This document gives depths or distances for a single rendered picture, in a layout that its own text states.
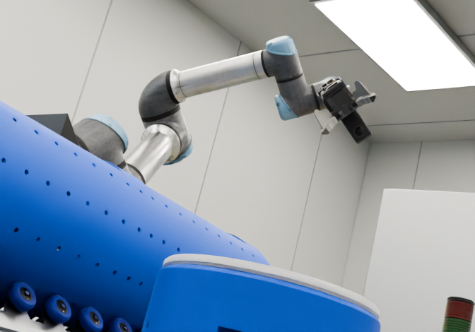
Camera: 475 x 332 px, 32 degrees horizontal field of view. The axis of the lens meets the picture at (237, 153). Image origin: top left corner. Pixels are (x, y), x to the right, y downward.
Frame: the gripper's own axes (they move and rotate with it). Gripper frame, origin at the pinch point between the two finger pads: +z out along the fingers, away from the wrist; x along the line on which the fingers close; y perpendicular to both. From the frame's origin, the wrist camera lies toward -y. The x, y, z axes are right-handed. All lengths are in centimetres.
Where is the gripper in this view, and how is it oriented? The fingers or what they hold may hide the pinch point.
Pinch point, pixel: (350, 117)
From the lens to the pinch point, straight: 193.0
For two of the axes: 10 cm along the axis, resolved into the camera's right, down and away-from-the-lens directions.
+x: 8.0, -5.8, -1.4
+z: -0.2, 2.2, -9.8
